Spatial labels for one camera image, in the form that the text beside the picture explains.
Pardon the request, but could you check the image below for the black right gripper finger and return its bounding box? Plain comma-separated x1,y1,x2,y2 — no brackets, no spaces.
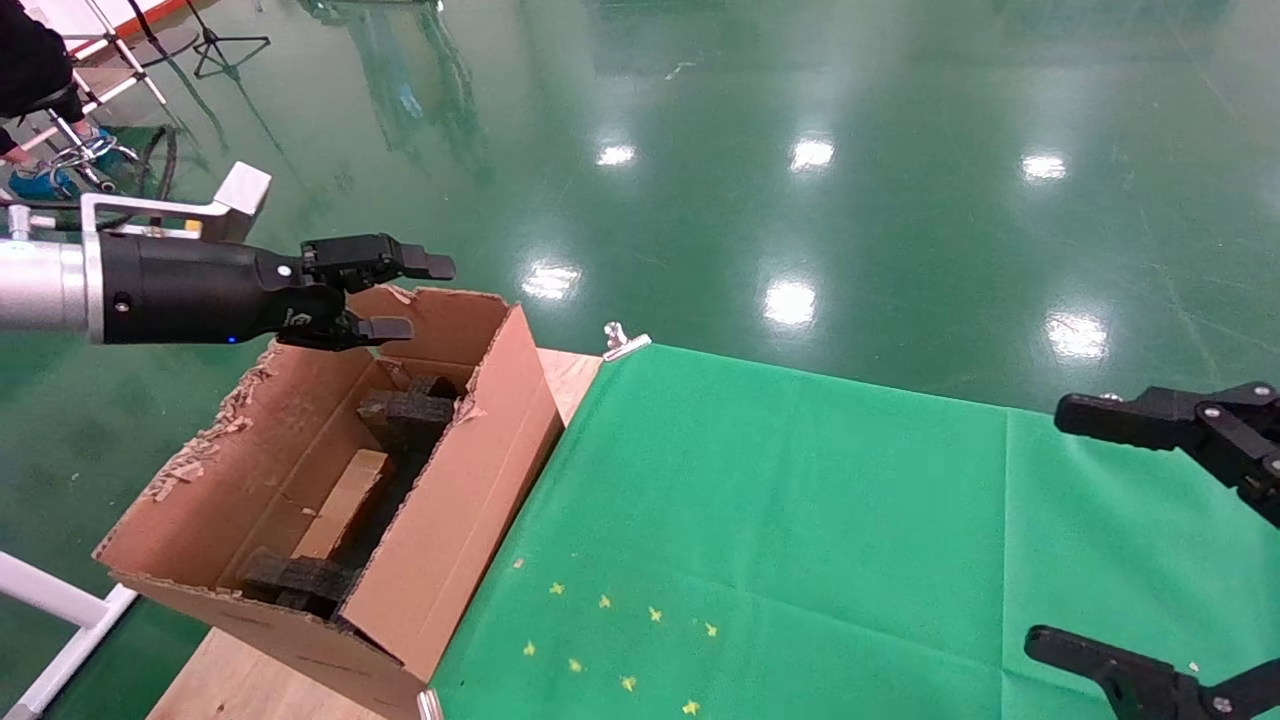
1053,382,1280,529
1024,627,1280,720

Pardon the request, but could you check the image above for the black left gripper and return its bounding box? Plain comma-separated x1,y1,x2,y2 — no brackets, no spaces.
97,230,457,352

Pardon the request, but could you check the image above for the small brown cardboard box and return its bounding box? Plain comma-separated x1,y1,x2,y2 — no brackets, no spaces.
291,448,394,562

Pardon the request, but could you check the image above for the large open cardboard carton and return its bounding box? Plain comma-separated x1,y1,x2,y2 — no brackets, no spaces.
95,285,568,720

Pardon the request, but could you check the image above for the black tripod stand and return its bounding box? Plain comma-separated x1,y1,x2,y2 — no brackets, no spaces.
188,0,273,80

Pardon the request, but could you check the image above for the green table cloth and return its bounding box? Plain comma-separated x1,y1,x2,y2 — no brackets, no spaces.
430,342,1280,720

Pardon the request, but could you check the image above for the person in black clothes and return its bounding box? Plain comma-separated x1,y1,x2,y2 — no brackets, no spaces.
0,0,131,201

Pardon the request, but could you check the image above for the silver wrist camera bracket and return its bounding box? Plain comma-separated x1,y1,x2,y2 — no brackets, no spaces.
80,162,273,245

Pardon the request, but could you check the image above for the metal stool frame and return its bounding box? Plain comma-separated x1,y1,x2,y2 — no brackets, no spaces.
45,100,151,194

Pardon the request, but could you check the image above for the white frame stand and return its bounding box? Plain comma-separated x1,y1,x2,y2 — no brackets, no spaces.
45,0,173,109

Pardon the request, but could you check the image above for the white metal frame rail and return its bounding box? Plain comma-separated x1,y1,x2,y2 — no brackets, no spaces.
0,548,141,720

